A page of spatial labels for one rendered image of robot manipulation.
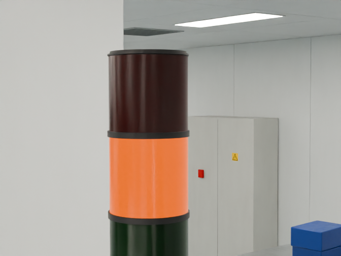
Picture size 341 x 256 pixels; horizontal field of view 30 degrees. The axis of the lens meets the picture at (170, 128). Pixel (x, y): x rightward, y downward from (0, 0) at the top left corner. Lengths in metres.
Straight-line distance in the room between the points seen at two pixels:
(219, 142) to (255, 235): 1.16
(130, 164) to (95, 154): 1.65
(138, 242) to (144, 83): 0.09
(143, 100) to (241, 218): 7.10
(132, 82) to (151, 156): 0.04
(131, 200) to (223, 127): 7.18
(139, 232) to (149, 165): 0.04
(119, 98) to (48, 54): 1.57
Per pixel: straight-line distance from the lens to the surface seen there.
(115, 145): 0.38
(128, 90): 0.37
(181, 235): 0.39
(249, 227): 7.38
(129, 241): 0.38
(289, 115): 7.39
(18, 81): 1.89
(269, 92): 7.60
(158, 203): 0.37
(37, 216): 1.95
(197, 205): 8.02
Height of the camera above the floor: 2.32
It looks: 3 degrees down
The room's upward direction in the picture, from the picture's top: straight up
